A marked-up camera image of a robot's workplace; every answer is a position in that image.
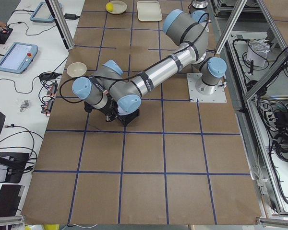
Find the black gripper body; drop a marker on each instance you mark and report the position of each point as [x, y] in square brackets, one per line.
[111, 109]

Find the blue plate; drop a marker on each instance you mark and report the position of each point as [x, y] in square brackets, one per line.
[121, 111]

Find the cream plate with lemon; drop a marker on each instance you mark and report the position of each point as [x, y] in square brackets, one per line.
[119, 7]

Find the black dish rack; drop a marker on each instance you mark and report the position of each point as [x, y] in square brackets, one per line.
[126, 119]

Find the beige bowl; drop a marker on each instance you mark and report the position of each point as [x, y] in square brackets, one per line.
[76, 69]

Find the small metal clamp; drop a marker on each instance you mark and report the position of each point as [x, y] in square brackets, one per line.
[24, 105]

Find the black power adapter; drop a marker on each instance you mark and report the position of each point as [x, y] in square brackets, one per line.
[70, 16]

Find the yellow lemon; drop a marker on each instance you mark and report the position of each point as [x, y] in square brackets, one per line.
[109, 7]

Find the white rectangular tray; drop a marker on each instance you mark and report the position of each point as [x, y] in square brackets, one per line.
[149, 11]

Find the near blue teach pendant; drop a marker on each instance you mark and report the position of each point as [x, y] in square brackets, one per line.
[18, 57]

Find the blue teach pendant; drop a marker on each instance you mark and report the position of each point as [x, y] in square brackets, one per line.
[42, 14]
[18, 57]

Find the black monitor stand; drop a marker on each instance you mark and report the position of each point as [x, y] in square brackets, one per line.
[12, 164]

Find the far blue teach pendant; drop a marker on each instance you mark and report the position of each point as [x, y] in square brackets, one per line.
[42, 14]

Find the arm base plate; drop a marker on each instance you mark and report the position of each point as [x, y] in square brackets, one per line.
[201, 93]

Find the aluminium frame post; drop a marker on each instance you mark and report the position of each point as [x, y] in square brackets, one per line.
[57, 14]

